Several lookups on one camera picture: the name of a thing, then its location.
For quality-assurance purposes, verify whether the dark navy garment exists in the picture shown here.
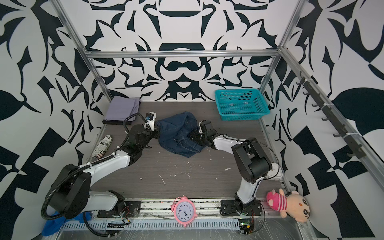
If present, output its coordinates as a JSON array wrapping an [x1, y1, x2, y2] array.
[[155, 112, 207, 158]]

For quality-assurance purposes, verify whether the purple grey skirt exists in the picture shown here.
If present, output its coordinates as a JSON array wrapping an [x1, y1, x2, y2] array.
[[104, 96, 140, 121]]

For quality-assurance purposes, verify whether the black skirt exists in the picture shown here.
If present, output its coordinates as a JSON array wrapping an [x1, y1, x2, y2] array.
[[103, 120, 124, 126]]

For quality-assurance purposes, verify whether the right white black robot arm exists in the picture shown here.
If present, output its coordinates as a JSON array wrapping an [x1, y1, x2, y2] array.
[[188, 120, 283, 216]]

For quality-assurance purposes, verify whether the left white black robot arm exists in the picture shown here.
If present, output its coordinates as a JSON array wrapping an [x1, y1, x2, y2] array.
[[41, 112, 158, 238]]

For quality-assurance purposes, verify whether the teal plastic basket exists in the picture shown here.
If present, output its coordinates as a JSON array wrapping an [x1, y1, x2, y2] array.
[[215, 89, 270, 121]]

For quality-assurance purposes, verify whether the white square clock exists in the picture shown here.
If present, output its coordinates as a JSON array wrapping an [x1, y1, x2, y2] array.
[[267, 163, 283, 181]]

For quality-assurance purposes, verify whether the pink alarm clock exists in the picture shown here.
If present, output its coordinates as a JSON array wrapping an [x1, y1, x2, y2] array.
[[171, 196, 198, 228]]

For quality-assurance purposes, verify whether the small green circuit board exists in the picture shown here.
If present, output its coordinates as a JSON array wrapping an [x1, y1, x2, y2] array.
[[239, 219, 255, 235]]

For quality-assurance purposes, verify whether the pink plush pig toy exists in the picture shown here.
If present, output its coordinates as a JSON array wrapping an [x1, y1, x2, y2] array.
[[267, 189, 311, 223]]

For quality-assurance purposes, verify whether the blue cloth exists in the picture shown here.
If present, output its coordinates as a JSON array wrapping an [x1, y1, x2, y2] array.
[[42, 214, 85, 237]]

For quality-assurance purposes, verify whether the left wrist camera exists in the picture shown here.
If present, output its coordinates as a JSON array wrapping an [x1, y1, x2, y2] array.
[[145, 112, 157, 132]]

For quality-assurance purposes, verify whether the white slotted cable duct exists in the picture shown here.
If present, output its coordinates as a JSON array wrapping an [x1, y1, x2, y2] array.
[[61, 218, 241, 232]]

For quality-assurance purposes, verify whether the black wall hook rack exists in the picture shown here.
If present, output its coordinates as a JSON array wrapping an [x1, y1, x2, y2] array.
[[297, 71, 367, 159]]

